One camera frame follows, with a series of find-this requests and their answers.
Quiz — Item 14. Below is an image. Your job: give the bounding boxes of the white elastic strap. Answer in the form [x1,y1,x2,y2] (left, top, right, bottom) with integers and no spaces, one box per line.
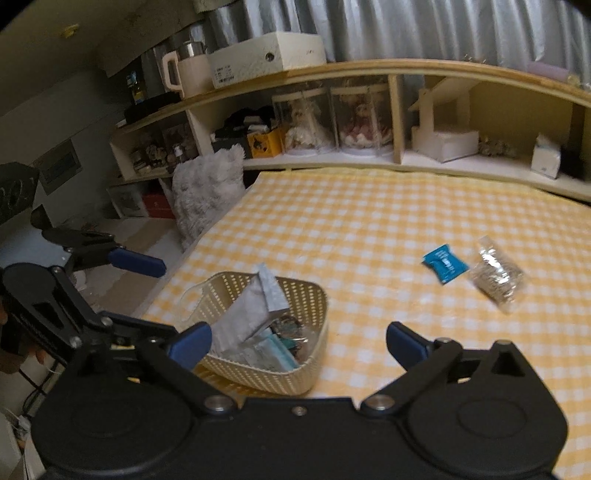
[179,281,208,320]

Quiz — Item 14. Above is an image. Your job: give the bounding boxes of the grey foil packet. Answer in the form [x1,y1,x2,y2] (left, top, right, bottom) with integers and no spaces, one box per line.
[210,263,291,358]

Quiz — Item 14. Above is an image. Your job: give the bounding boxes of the doll in clear case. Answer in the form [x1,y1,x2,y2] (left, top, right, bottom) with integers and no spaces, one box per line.
[272,90,340,155]
[330,83,394,151]

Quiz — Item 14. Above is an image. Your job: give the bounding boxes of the silver curtain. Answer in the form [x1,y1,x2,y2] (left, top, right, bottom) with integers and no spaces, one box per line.
[203,0,591,79]

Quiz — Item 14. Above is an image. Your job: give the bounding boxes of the cream perforated plastic basket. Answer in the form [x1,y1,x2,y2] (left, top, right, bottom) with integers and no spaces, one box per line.
[177,271,331,397]

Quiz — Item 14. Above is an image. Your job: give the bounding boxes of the yellow printed box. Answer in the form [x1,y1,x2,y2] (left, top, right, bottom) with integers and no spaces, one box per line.
[247,128,284,160]

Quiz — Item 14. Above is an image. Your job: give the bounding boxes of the white tissue box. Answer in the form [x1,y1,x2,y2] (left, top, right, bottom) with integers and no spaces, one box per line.
[411,127,481,163]
[530,134,563,180]

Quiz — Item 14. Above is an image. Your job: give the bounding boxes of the clear bag with dark item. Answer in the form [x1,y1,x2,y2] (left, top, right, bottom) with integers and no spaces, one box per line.
[284,328,320,365]
[265,314,301,340]

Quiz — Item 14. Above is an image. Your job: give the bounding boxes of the yellow checkered blanket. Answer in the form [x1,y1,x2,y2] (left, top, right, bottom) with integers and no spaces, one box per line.
[134,167,591,480]

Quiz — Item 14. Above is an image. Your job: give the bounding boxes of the cream wooden shelf unit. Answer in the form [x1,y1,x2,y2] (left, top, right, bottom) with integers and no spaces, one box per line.
[110,59,591,204]

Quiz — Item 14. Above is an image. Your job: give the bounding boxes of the pink folded cloth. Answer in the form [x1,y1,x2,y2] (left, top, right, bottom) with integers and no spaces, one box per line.
[526,62,570,84]

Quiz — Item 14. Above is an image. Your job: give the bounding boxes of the cream electric kettle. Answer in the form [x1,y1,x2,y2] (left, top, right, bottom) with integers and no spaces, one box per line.
[161,41,214,100]

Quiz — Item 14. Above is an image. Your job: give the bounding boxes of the white storage box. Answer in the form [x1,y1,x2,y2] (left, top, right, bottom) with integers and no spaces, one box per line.
[108,187,148,217]

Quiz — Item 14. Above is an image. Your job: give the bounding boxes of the grey wall panel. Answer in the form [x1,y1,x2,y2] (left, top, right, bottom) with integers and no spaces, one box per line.
[34,141,84,195]

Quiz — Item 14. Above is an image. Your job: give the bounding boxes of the small shelf figurines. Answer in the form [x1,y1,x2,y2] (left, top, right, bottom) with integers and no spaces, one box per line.
[478,136,518,160]

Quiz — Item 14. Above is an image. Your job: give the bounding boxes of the blue snack packet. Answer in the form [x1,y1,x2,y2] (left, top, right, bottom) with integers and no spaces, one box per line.
[421,243,470,286]

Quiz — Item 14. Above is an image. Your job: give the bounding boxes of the dark glass bottle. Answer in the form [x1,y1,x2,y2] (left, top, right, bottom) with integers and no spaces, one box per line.
[126,69,149,104]

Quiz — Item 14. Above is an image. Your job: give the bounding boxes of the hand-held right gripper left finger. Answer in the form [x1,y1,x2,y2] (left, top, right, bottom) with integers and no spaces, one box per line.
[92,322,236,414]

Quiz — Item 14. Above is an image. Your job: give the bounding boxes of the small jars and ornaments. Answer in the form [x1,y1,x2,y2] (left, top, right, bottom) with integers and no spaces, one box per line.
[129,134,195,174]

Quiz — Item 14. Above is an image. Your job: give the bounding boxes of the cream wooden stand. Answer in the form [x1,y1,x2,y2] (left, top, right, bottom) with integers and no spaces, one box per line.
[409,76,481,134]

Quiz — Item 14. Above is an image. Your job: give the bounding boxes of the black cloth item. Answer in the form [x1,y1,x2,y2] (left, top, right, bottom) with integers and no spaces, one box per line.
[224,106,275,134]

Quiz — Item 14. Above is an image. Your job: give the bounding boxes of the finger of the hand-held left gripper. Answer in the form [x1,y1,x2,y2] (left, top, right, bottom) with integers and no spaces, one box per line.
[41,225,167,278]
[14,272,178,365]

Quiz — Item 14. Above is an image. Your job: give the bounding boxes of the red box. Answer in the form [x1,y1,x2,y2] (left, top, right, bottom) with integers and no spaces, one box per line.
[142,191,176,219]

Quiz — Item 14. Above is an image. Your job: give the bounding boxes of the clear bag of rubber bands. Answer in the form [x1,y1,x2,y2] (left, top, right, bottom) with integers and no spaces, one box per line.
[465,235,528,315]

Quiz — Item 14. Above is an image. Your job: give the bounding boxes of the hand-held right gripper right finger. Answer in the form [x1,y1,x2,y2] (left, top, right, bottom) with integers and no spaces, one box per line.
[360,322,532,416]

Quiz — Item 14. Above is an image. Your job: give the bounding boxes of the person's left hand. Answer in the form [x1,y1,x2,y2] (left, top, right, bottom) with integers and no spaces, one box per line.
[0,348,49,374]

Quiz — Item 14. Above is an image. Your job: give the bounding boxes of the grey fluffy pillow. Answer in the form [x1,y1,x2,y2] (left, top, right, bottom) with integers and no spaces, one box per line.
[172,144,246,252]

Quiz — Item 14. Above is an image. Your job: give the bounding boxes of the white cardboard box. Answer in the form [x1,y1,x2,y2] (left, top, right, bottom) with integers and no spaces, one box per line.
[208,31,328,90]

